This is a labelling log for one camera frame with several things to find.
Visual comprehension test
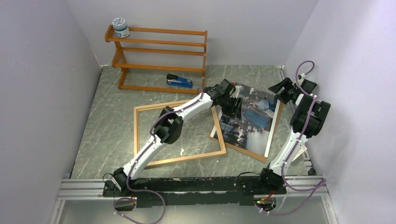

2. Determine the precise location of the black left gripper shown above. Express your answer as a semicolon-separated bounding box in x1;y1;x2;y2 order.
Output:
219;96;242;122

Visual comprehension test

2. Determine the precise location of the printed street photo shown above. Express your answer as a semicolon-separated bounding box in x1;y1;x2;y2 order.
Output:
218;82;283;162

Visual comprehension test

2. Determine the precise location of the light wooden picture frame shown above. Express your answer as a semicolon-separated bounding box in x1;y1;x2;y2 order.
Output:
124;99;227;169

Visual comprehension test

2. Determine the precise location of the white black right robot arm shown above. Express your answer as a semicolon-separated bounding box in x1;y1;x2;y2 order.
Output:
256;77;331;194

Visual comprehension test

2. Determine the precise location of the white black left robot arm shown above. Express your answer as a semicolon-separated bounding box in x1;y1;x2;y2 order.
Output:
105;79;243;196

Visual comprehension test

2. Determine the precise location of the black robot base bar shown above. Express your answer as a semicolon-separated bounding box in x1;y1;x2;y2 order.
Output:
102;175;287;208

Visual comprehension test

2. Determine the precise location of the small white red box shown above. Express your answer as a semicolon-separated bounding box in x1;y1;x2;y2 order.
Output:
292;145;307;161

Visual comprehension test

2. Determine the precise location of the blue black stapler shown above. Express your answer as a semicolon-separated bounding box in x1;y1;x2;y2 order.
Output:
166;74;193;89

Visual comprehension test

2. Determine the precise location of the orange wooden shelf rack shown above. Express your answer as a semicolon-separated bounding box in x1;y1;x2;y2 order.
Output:
105;25;208;94

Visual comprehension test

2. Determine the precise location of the white blue lidded jar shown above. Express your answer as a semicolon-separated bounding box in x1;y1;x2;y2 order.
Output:
112;18;130;38

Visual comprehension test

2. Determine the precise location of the brown frame backing board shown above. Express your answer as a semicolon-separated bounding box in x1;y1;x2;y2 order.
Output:
209;101;283;162

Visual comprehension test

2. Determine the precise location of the aluminium rail frame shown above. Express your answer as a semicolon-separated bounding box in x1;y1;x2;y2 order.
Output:
48;65;338;224

